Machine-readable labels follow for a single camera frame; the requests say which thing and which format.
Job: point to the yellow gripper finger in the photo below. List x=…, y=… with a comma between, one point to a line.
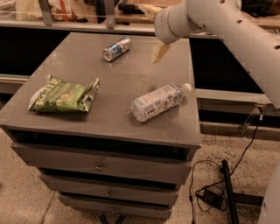
x=149, y=11
x=159, y=50

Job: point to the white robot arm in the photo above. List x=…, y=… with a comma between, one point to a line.
x=255, y=49

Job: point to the redbull can blue silver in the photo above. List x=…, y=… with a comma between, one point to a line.
x=117, y=49

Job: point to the clear plastic water bottle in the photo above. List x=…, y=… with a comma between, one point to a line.
x=158, y=101

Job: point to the grey drawer cabinet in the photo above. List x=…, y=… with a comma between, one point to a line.
x=109, y=125

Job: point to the green kettle chips bag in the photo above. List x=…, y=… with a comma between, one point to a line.
x=61, y=96

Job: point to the top grey drawer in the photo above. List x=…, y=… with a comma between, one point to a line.
x=104, y=163

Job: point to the grey drawer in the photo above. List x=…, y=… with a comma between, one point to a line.
x=110, y=190
x=114, y=207
x=104, y=163

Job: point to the black floor bar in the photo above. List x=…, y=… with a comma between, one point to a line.
x=230, y=193

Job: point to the middle grey drawer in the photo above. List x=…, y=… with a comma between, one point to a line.
x=110, y=190

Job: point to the black power adapter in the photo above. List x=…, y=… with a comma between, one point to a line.
x=213, y=199

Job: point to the bottom grey drawer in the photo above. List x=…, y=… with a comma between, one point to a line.
x=114, y=207

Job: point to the metal window rail frame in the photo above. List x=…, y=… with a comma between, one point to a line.
x=86, y=15

